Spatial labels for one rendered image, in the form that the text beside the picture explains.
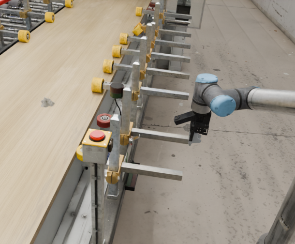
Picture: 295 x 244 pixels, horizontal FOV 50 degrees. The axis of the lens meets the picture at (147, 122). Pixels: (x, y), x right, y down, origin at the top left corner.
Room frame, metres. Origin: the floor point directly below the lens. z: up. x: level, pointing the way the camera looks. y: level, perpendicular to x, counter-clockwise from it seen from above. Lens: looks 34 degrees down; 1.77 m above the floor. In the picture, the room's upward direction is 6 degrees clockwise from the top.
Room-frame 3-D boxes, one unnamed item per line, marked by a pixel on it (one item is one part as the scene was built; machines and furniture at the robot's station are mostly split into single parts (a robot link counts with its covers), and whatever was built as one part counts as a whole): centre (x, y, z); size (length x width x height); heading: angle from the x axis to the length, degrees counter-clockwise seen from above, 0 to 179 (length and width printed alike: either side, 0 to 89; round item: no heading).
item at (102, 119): (1.26, 0.21, 0.85); 0.08 x 0.08 x 0.11
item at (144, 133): (1.25, 0.01, 0.84); 0.43 x 0.03 x 0.04; 86
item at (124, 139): (1.24, 0.10, 0.85); 0.14 x 0.06 x 0.05; 176
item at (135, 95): (1.48, 0.08, 0.95); 0.14 x 0.06 x 0.05; 176
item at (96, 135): (0.70, 0.14, 1.22); 0.04 x 0.04 x 0.02
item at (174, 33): (2.49, -0.09, 0.95); 0.37 x 0.03 x 0.03; 86
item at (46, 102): (1.35, 0.51, 0.91); 0.09 x 0.07 x 0.02; 21
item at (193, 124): (1.23, -0.24, 0.97); 0.09 x 0.08 x 0.12; 86
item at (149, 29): (1.96, 0.05, 0.93); 0.04 x 0.04 x 0.48; 86
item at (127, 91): (1.21, 0.10, 0.87); 0.04 x 0.04 x 0.48; 86
